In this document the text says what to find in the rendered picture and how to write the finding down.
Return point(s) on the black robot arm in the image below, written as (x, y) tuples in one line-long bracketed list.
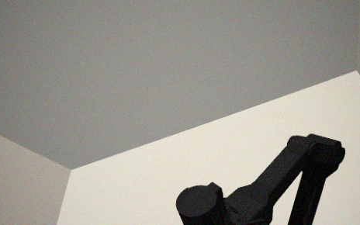
[(316, 156)]

